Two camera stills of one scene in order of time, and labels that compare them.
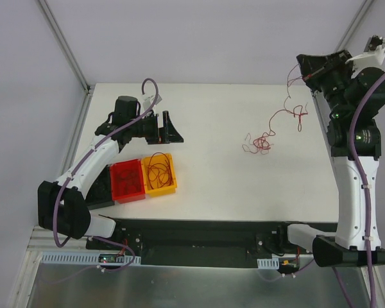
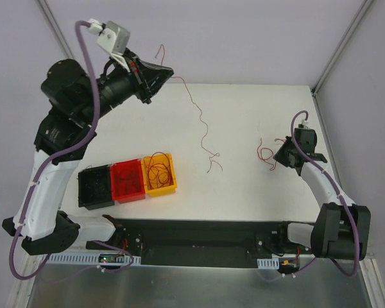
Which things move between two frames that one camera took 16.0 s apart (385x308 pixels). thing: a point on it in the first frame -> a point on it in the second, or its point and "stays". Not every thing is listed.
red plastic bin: [127, 183] stays
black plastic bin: [100, 194] stays
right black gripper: [329, 72] -> [290, 157]
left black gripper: [162, 128] -> [142, 85]
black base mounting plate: [205, 242] stays
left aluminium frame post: [88, 88] stays
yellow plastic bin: [158, 174] stays
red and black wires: [262, 145] -> [266, 147]
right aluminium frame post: [353, 26] stays
